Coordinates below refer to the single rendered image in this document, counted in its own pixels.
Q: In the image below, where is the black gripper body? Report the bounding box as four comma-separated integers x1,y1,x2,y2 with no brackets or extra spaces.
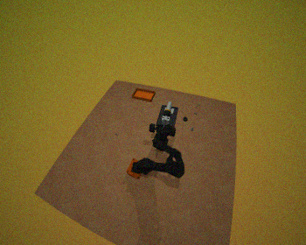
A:
150,123,176,137

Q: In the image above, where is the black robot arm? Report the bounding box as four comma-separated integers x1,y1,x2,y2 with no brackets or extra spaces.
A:
131,124,184,179

